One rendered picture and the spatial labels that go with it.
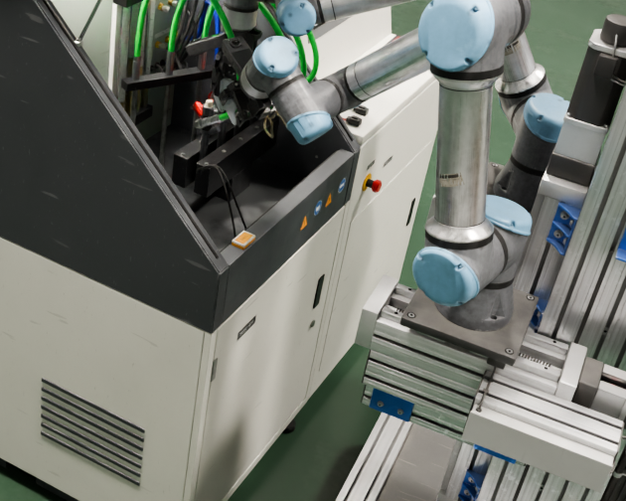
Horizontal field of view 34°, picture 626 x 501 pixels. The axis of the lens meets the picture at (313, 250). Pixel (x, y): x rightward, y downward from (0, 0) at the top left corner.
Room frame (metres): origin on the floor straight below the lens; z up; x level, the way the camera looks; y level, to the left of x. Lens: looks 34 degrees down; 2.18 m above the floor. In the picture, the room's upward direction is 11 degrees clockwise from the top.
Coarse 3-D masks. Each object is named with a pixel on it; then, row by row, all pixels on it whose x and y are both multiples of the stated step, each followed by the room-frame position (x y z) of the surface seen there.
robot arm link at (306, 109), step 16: (304, 80) 1.71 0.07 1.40; (320, 80) 1.77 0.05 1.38; (272, 96) 1.69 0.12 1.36; (288, 96) 1.68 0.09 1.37; (304, 96) 1.68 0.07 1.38; (320, 96) 1.70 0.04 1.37; (336, 96) 1.74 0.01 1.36; (288, 112) 1.67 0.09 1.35; (304, 112) 1.66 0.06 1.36; (320, 112) 1.67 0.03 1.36; (336, 112) 1.73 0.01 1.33; (288, 128) 1.67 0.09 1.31; (304, 128) 1.65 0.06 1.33; (320, 128) 1.65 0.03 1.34; (304, 144) 1.67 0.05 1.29
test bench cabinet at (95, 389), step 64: (0, 256) 1.89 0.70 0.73; (0, 320) 1.89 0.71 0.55; (64, 320) 1.83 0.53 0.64; (128, 320) 1.76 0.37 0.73; (0, 384) 1.89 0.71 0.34; (64, 384) 1.82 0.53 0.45; (128, 384) 1.76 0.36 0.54; (192, 384) 1.70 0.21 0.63; (0, 448) 1.89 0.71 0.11; (64, 448) 1.82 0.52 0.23; (128, 448) 1.76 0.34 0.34; (192, 448) 1.70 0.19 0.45
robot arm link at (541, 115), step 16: (544, 96) 2.13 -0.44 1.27; (528, 112) 2.08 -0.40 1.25; (544, 112) 2.07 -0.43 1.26; (560, 112) 2.08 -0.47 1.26; (528, 128) 2.06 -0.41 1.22; (544, 128) 2.05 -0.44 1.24; (560, 128) 2.05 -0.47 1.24; (528, 144) 2.06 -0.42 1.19; (544, 144) 2.04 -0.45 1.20; (528, 160) 2.05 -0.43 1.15; (544, 160) 2.04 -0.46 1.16
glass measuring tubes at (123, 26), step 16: (128, 0) 2.21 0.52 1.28; (112, 16) 2.21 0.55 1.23; (128, 16) 2.22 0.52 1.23; (112, 32) 2.21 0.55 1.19; (128, 32) 2.26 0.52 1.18; (144, 32) 2.29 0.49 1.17; (112, 48) 2.21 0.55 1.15; (128, 48) 2.25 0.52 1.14; (144, 48) 2.32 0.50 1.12; (112, 64) 2.21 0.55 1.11; (128, 64) 2.25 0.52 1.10; (144, 64) 2.31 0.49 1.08; (112, 80) 2.21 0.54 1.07; (128, 96) 2.25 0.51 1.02; (144, 96) 2.31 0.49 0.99; (128, 112) 2.25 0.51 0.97; (144, 112) 2.30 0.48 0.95
